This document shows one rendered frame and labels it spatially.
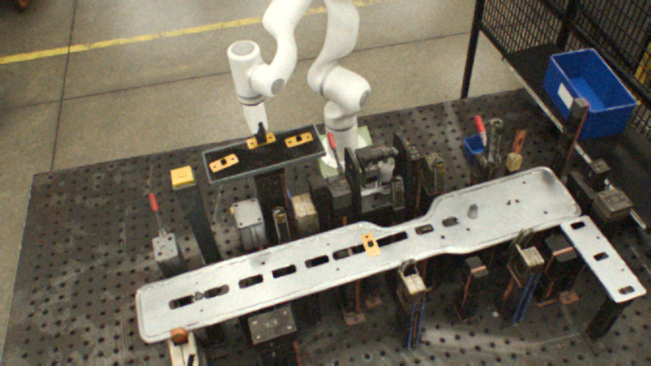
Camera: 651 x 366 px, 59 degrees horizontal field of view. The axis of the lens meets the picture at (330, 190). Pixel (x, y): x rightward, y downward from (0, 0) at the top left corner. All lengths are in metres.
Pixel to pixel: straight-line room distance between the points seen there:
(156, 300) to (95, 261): 0.59
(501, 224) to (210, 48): 2.89
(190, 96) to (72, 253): 1.81
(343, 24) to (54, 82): 2.88
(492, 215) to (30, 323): 1.59
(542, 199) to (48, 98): 3.28
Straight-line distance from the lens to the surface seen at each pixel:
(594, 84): 2.32
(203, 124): 3.69
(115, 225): 2.38
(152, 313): 1.75
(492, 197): 1.92
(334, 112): 2.05
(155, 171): 2.51
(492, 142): 1.89
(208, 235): 2.02
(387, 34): 4.24
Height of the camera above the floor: 2.47
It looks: 51 degrees down
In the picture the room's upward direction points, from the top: 4 degrees counter-clockwise
